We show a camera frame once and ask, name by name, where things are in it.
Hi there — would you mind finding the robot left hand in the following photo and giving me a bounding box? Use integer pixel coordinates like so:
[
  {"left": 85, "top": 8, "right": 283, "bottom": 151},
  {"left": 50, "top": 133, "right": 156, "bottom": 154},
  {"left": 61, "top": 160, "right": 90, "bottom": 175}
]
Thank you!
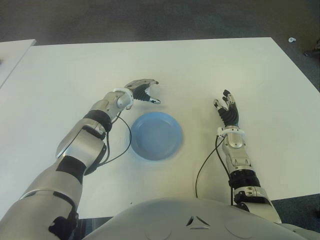
[{"left": 124, "top": 78, "right": 162, "bottom": 105}]

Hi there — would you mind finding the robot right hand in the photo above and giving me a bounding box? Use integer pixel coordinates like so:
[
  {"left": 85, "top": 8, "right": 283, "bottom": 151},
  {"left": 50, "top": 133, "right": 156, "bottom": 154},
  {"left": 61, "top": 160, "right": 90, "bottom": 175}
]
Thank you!
[{"left": 212, "top": 89, "right": 240, "bottom": 128}]

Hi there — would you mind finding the blue plate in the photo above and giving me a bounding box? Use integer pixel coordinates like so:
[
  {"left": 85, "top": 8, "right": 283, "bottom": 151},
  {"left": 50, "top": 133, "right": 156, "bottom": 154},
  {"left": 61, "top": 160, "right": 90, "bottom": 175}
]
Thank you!
[{"left": 129, "top": 111, "right": 184, "bottom": 162}]

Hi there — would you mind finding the grey robot torso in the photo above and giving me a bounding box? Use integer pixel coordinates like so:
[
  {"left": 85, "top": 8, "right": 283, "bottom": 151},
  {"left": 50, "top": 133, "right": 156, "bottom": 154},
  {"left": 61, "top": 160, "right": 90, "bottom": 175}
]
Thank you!
[{"left": 82, "top": 197, "right": 320, "bottom": 240}]

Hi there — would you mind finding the white side table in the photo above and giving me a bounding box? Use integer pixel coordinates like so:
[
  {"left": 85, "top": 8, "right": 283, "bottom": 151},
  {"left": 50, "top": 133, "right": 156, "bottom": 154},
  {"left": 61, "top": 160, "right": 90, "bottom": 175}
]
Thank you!
[{"left": 0, "top": 38, "right": 38, "bottom": 90}]

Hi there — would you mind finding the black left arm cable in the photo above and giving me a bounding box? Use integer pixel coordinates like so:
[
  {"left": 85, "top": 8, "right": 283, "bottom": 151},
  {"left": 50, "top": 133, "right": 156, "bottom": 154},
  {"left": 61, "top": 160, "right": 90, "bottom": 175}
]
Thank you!
[{"left": 84, "top": 111, "right": 133, "bottom": 176}]

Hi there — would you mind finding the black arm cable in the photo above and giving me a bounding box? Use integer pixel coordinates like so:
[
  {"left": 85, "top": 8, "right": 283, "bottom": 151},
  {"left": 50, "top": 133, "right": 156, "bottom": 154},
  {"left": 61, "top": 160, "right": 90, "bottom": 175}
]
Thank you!
[
  {"left": 84, "top": 111, "right": 133, "bottom": 176},
  {"left": 194, "top": 138, "right": 237, "bottom": 207}
]

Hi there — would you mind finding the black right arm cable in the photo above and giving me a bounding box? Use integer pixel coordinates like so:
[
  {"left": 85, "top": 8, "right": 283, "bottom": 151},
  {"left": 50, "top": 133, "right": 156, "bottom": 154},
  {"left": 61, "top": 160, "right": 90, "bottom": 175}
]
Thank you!
[{"left": 194, "top": 138, "right": 237, "bottom": 207}]

